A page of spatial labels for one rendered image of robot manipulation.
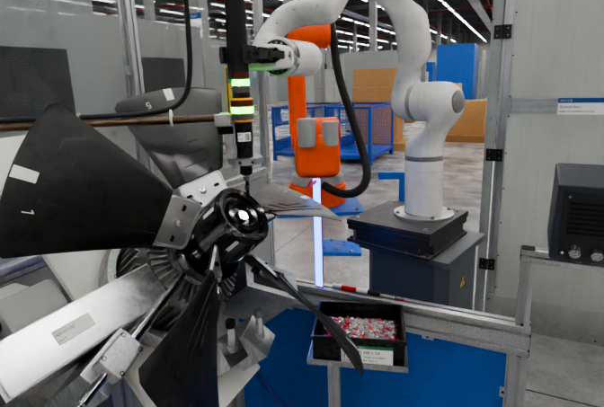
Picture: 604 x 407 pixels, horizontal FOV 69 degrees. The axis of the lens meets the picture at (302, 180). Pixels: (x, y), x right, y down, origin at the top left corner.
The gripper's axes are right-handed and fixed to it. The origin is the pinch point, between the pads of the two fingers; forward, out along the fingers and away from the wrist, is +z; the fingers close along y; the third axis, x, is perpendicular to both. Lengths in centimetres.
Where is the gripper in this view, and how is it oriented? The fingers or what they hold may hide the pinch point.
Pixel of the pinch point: (237, 55)
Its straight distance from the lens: 87.1
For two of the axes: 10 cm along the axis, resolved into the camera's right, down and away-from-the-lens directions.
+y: -9.0, -0.7, 4.3
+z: -4.3, 2.2, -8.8
